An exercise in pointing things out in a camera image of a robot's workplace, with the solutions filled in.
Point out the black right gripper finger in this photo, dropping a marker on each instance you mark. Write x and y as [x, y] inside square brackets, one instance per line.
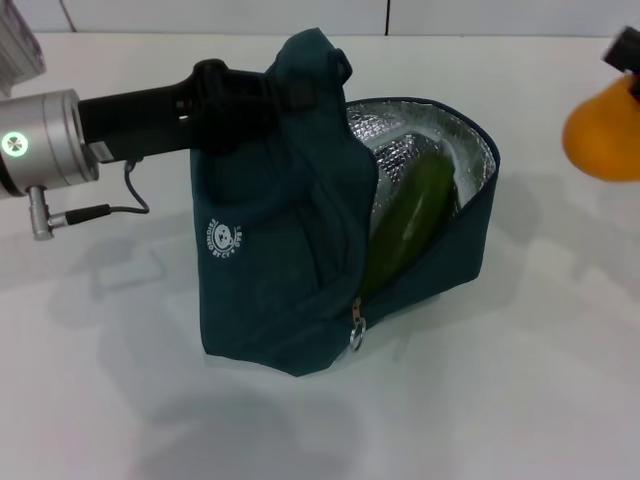
[625, 47]

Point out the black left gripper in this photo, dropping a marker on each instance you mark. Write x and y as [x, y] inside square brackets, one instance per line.
[150, 120]

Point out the yellow orange pear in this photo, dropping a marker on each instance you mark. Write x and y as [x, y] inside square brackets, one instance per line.
[600, 140]

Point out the dark teal insulated lunch bag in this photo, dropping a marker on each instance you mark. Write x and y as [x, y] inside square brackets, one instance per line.
[280, 250]

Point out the green cucumber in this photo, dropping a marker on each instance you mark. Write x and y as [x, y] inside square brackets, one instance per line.
[415, 215]

